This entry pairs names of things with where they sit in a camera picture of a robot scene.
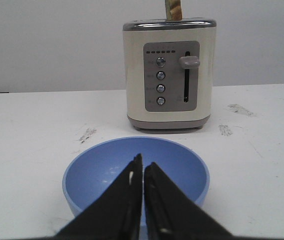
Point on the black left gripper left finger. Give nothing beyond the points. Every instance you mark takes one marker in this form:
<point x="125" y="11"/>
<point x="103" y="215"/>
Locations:
<point x="116" y="214"/>

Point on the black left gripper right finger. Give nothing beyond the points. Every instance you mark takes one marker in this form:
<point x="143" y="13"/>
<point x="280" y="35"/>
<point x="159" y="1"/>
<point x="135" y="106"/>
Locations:
<point x="170" y="215"/>

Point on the cream two-slot toaster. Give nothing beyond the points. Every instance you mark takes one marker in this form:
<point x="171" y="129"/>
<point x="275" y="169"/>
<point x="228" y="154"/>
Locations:
<point x="169" y="72"/>

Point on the blue bowl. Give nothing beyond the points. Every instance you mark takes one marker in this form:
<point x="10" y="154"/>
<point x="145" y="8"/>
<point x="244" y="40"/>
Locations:
<point x="91" y="173"/>

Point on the toast slice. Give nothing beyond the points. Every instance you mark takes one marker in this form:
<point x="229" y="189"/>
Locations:
<point x="173" y="10"/>

